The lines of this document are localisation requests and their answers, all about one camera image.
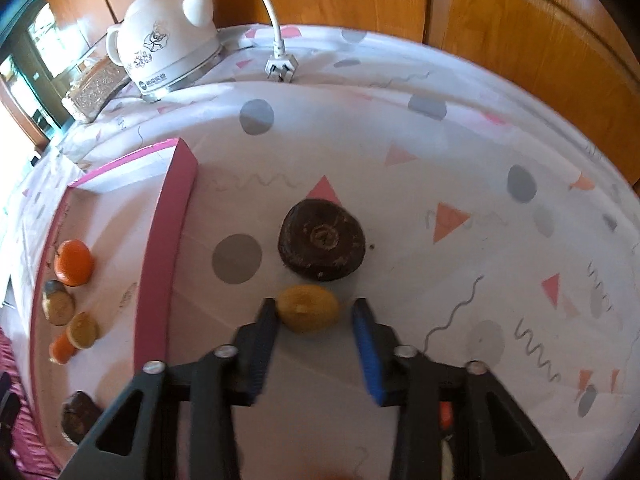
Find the white patterned tablecloth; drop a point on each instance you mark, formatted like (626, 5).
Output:
(450, 135)

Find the pink shallow box tray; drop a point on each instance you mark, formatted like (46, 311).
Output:
(120, 260)

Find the dark brown water chestnut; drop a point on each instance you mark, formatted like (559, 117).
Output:
(75, 412)
(320, 240)

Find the white floral ceramic kettle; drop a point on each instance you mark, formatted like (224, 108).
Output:
(160, 45)

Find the silver ornate tissue box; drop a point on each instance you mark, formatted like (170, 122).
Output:
(95, 92)

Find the magenta striped cloth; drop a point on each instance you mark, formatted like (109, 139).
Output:
(12, 360)

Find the orange tangerine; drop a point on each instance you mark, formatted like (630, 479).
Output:
(74, 264)

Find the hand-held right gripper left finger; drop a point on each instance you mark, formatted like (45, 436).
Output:
(265, 350)

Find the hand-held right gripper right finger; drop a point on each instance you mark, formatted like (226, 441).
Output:
(370, 355)

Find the small orange carrot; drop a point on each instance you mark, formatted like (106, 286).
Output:
(62, 350)

